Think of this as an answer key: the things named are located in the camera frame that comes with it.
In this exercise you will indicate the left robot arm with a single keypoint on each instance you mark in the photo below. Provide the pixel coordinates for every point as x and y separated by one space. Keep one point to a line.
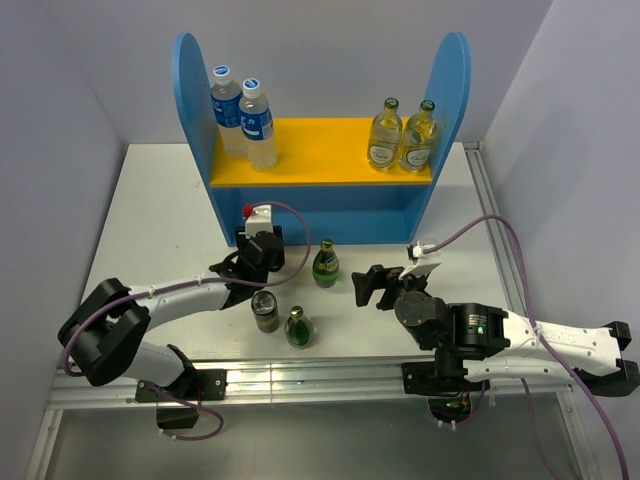
105 334

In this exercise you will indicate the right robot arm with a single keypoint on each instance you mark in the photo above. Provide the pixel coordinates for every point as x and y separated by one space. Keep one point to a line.
474 343

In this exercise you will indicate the aluminium rail front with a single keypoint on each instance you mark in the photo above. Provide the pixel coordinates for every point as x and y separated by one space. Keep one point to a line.
255 382

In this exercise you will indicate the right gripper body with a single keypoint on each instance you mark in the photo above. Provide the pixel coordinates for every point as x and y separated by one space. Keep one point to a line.
394 285

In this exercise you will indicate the aluminium rail right side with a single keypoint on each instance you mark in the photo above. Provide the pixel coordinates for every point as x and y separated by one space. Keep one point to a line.
499 235

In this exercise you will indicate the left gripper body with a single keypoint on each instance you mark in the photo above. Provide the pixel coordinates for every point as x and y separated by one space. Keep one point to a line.
240 239

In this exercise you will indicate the aluminium rail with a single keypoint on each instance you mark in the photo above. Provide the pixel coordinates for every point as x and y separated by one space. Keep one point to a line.
255 382
499 235

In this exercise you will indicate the yellow glass bottle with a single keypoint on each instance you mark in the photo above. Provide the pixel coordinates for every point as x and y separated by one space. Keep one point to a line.
420 138
384 136

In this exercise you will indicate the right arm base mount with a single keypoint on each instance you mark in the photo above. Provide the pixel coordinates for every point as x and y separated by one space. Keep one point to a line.
452 402

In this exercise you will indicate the green glass bottle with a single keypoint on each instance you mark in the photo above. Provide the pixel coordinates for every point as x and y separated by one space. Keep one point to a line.
299 329
325 268

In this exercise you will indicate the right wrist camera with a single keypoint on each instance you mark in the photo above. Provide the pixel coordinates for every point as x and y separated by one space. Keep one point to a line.
422 263

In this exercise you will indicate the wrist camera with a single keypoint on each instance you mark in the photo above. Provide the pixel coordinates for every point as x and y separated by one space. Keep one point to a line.
422 263
257 219

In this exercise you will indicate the blue and yellow wooden shelf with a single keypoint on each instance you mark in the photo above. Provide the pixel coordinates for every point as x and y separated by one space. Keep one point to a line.
322 170

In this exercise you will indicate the yellow glass bottle right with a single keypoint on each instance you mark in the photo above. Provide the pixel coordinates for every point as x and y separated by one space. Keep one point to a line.
420 138

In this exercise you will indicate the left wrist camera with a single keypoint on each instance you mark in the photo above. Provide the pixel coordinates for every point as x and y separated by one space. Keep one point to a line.
257 219

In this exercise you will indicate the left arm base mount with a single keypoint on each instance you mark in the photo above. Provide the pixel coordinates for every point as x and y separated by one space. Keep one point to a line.
179 407

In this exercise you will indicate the green glass bottle front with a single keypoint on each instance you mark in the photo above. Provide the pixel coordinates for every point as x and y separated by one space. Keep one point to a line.
299 329

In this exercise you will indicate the yellow glass bottle left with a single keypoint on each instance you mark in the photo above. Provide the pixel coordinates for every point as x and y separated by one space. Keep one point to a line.
384 136

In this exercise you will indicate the Pocari bottle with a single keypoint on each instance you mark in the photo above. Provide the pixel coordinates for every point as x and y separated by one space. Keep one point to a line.
225 96
257 126

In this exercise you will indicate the dark can front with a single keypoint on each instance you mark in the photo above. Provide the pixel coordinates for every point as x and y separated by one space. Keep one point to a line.
264 308

